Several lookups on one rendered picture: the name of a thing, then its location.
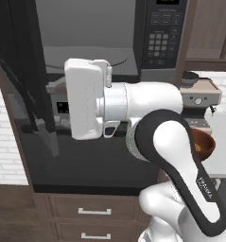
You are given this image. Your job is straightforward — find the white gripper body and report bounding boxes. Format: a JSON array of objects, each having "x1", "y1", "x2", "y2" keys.
[{"x1": 63, "y1": 58, "x2": 108, "y2": 141}]

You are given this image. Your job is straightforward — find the black microwave door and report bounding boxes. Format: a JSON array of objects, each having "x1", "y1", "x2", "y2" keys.
[{"x1": 0, "y1": 0, "x2": 61, "y2": 158}]

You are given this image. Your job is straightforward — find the black microwave oven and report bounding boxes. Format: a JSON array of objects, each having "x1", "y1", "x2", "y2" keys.
[{"x1": 34, "y1": 0, "x2": 190, "y2": 84}]

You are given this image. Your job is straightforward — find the brown bowl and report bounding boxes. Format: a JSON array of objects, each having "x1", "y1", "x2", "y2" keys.
[{"x1": 189, "y1": 127, "x2": 217, "y2": 163}]

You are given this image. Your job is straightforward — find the brown drawer front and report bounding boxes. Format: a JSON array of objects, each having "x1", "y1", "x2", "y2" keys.
[
  {"x1": 53, "y1": 221, "x2": 142, "y2": 242},
  {"x1": 47, "y1": 194, "x2": 142, "y2": 222}
]

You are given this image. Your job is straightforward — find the grey coffee machine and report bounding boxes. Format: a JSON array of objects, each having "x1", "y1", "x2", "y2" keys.
[{"x1": 178, "y1": 71, "x2": 223, "y2": 136}]

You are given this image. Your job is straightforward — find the silver drawer handle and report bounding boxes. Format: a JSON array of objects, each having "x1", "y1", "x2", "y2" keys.
[
  {"x1": 78, "y1": 207, "x2": 113, "y2": 216},
  {"x1": 80, "y1": 232, "x2": 112, "y2": 241}
]

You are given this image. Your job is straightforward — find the brown wall cupboards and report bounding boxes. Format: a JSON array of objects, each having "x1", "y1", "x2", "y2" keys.
[{"x1": 175, "y1": 0, "x2": 226, "y2": 73}]

